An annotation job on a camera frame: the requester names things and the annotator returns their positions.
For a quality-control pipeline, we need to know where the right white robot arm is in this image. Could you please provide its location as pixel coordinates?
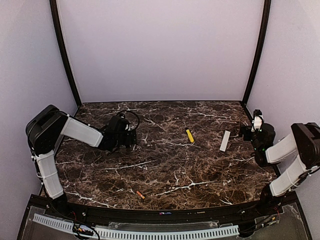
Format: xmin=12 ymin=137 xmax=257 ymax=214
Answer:
xmin=239 ymin=122 xmax=320 ymax=203

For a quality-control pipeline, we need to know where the yellow handled screwdriver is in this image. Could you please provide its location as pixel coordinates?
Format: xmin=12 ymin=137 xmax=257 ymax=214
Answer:
xmin=184 ymin=122 xmax=195 ymax=144

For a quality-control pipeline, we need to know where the black front table rail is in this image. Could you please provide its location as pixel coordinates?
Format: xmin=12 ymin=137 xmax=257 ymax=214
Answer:
xmin=42 ymin=199 xmax=283 ymax=226

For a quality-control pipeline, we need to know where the white slotted cable duct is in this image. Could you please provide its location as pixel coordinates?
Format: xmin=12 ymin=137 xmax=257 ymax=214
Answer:
xmin=32 ymin=213 xmax=240 ymax=240

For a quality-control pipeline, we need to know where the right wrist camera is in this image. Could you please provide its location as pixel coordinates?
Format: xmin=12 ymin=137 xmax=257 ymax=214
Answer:
xmin=251 ymin=109 xmax=264 ymax=132

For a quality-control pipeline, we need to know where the right black frame post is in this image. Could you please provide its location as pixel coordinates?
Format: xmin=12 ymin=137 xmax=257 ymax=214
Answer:
xmin=242 ymin=0 xmax=272 ymax=106

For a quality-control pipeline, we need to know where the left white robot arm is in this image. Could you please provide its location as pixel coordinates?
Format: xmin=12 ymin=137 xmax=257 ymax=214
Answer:
xmin=25 ymin=104 xmax=137 ymax=200

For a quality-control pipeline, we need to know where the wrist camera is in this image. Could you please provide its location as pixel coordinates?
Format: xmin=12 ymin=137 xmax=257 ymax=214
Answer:
xmin=251 ymin=109 xmax=264 ymax=132
xmin=117 ymin=113 xmax=131 ymax=132

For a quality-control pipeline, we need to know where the white battery cover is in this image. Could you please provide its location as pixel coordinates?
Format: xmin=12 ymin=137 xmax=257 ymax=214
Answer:
xmin=219 ymin=130 xmax=231 ymax=152

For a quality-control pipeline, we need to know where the black frame post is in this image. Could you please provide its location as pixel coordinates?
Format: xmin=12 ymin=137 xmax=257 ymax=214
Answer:
xmin=242 ymin=0 xmax=272 ymax=106
xmin=49 ymin=0 xmax=82 ymax=108

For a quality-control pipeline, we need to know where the orange battery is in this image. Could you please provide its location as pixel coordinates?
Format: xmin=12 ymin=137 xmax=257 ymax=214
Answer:
xmin=136 ymin=190 xmax=146 ymax=200

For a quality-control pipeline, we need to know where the left black frame post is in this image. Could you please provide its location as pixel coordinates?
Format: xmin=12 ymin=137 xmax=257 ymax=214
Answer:
xmin=49 ymin=0 xmax=82 ymax=108

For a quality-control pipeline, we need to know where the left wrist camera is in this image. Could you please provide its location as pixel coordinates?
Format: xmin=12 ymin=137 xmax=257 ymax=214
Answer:
xmin=117 ymin=113 xmax=131 ymax=132

